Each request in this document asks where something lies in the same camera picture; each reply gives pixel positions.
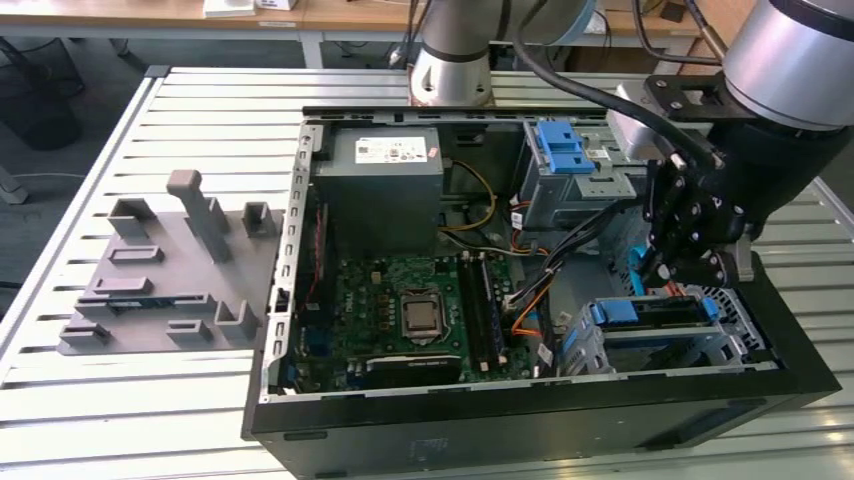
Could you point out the silver CPU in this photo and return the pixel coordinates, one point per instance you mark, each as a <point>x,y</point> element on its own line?
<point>422,316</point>

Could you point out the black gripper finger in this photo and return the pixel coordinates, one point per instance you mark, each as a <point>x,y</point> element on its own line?
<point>674,210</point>
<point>701,270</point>

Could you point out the white printed box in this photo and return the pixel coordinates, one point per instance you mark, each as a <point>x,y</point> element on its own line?
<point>276,5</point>

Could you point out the wooden desk white frame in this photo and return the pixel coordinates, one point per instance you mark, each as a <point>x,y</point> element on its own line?
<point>300,17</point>

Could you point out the grey metal drive cage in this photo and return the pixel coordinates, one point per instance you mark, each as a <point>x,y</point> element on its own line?
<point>554,200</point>

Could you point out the grey metal disk bay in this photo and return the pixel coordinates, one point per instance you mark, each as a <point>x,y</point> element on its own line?
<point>657,337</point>

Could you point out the grey parts rack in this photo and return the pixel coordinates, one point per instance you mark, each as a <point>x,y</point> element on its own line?
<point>174,280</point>

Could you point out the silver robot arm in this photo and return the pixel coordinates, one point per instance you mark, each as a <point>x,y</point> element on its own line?
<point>788,60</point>

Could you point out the grey power supply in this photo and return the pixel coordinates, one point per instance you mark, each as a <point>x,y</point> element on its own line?
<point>381,210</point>

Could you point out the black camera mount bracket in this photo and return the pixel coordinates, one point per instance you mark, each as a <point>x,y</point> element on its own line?
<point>681,92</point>

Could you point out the black CPU socket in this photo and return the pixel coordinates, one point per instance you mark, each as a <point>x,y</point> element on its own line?
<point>425,292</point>

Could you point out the grey metal desk foot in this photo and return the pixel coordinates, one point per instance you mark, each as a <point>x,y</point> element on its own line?
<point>10,192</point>

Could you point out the black waste bin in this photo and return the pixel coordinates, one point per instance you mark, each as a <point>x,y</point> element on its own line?
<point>40,110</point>

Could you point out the black graphics card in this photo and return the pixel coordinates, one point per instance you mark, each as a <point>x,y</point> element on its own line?
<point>414,372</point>

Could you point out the green motherboard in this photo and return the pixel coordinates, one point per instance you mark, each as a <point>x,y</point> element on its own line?
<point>374,280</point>

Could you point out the black PC case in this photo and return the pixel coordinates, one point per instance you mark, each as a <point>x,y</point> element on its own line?
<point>467,440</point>

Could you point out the blue plastic drive latch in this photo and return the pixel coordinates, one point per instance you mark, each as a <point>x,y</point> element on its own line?
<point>561,145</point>

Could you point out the hard disk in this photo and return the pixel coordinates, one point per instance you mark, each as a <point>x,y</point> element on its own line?
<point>661,312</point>

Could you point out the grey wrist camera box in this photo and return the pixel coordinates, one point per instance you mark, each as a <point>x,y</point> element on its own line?
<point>634,135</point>

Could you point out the white cardboard box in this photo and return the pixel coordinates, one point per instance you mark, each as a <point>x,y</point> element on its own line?
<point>230,10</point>

